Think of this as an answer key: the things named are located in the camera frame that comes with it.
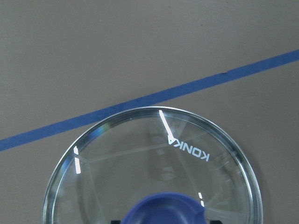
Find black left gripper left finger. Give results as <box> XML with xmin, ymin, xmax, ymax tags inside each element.
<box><xmin>110</xmin><ymin>220</ymin><xmax>121</xmax><ymax>224</ymax></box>

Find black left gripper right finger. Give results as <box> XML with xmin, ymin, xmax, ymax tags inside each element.
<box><xmin>207</xmin><ymin>219</ymin><xmax>221</xmax><ymax>224</ymax></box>

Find glass pot lid blue knob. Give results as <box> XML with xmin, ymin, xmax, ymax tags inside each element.
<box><xmin>42</xmin><ymin>106</ymin><xmax>263</xmax><ymax>224</ymax></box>

